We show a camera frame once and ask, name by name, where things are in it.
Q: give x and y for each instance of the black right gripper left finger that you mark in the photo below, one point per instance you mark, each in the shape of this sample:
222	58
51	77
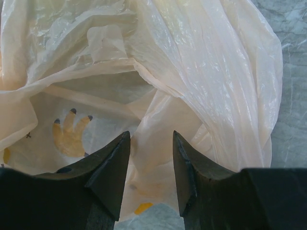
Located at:
85	195

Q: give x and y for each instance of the orange banana-print plastic bag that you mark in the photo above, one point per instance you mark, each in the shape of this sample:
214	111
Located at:
74	74

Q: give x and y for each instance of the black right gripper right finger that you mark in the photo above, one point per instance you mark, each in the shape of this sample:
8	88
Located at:
211	197

